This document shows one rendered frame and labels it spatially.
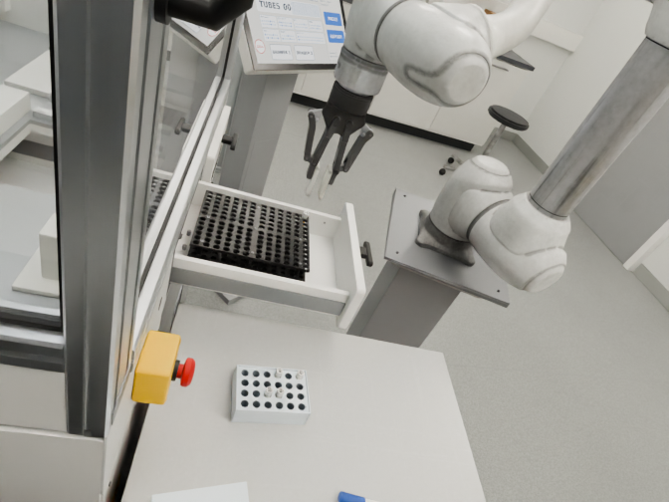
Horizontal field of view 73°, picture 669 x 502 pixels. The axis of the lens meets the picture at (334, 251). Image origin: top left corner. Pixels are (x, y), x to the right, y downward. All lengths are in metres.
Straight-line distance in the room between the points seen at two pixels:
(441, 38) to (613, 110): 0.51
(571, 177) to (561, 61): 4.48
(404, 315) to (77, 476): 1.05
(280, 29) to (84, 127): 1.34
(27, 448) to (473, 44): 0.69
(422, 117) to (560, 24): 1.77
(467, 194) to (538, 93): 4.38
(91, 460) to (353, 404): 0.45
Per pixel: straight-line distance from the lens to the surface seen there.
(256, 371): 0.81
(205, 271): 0.82
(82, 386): 0.48
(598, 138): 1.07
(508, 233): 1.14
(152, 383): 0.66
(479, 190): 1.22
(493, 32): 0.72
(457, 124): 4.42
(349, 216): 0.99
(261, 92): 1.72
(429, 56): 0.63
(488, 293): 1.30
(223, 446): 0.77
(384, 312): 1.46
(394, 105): 4.13
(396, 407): 0.91
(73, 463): 0.62
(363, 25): 0.77
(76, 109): 0.29
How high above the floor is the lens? 1.44
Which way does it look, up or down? 36 degrees down
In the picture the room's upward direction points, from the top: 25 degrees clockwise
